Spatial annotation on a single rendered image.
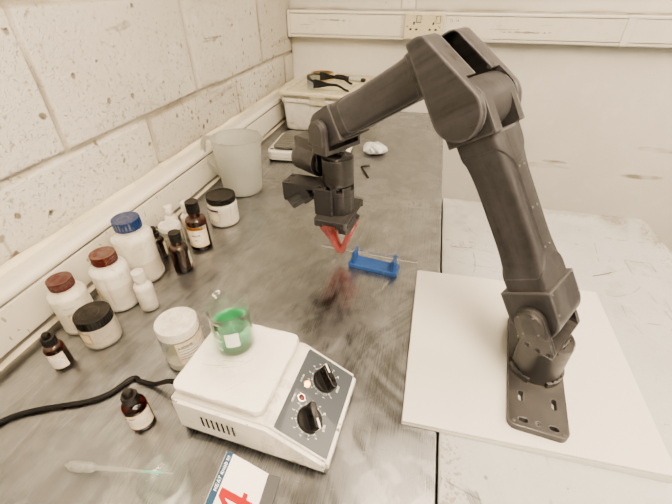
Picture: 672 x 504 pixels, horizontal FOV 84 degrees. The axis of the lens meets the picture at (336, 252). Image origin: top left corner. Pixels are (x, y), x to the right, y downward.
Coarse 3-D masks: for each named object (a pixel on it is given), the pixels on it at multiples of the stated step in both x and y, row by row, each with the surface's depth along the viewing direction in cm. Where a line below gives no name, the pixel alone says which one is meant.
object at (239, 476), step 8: (232, 456) 43; (232, 464) 42; (240, 464) 43; (232, 472) 42; (240, 472) 42; (248, 472) 43; (256, 472) 43; (224, 480) 41; (232, 480) 41; (240, 480) 42; (248, 480) 42; (256, 480) 43; (224, 488) 40; (232, 488) 41; (240, 488) 41; (248, 488) 42; (256, 488) 42; (216, 496) 39; (224, 496) 40; (232, 496) 40; (240, 496) 41; (248, 496) 41
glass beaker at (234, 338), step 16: (208, 304) 45; (224, 304) 48; (240, 304) 48; (208, 320) 45; (224, 320) 43; (240, 320) 44; (224, 336) 44; (240, 336) 45; (224, 352) 46; (240, 352) 47
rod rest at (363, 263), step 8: (352, 256) 75; (360, 256) 78; (352, 264) 76; (360, 264) 76; (368, 264) 76; (376, 264) 76; (384, 264) 76; (392, 264) 72; (376, 272) 75; (384, 272) 74; (392, 272) 73
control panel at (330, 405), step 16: (304, 368) 49; (336, 368) 51; (304, 384) 47; (288, 400) 45; (304, 400) 46; (320, 400) 47; (336, 400) 48; (288, 416) 44; (336, 416) 47; (288, 432) 43; (304, 432) 44; (320, 432) 45; (320, 448) 43
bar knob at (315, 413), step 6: (312, 402) 45; (306, 408) 45; (312, 408) 44; (300, 414) 44; (306, 414) 45; (312, 414) 44; (318, 414) 44; (300, 420) 44; (306, 420) 44; (312, 420) 44; (318, 420) 43; (300, 426) 44; (306, 426) 44; (312, 426) 44; (318, 426) 43; (306, 432) 44; (312, 432) 44
